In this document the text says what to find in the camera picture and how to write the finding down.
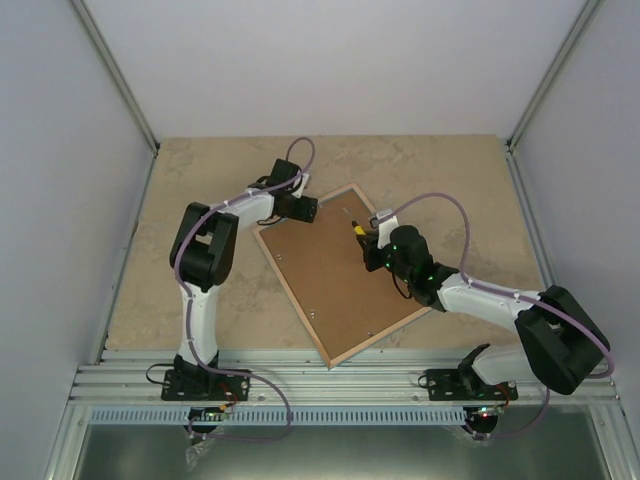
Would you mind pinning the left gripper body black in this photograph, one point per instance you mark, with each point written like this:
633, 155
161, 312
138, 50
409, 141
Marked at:
305, 212

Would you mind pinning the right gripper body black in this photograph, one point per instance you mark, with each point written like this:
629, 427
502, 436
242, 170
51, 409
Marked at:
373, 263

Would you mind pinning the yellow handled screwdriver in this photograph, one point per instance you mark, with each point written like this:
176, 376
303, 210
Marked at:
355, 225

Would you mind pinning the teal wooden picture frame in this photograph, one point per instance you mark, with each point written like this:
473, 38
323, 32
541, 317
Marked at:
320, 340

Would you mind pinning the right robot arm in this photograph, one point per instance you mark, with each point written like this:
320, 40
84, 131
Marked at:
559, 344

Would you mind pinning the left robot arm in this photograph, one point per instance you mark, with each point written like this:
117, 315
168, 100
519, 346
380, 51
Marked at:
202, 257

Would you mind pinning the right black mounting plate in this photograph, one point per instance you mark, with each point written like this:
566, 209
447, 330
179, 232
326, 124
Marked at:
445, 385

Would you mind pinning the black mounting plate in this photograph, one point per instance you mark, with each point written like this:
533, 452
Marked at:
445, 385
235, 385

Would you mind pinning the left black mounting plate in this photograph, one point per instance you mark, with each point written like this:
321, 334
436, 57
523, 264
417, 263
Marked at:
235, 385

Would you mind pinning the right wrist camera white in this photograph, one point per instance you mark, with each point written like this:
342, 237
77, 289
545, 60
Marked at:
383, 223

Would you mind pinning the brown frame backing board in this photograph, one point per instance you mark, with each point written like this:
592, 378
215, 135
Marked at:
330, 265

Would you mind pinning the aluminium rail base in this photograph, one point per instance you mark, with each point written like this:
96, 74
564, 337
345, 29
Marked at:
374, 377

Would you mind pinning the slotted cable duct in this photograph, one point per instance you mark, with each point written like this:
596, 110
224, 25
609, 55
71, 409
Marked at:
278, 416

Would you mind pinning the left aluminium corner post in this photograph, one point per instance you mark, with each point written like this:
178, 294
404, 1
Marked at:
107, 59

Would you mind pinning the aluminium corner post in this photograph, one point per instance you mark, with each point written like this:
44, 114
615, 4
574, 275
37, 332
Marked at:
585, 17
107, 59

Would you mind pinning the right aluminium corner post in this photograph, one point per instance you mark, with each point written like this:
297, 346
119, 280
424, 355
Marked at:
585, 17

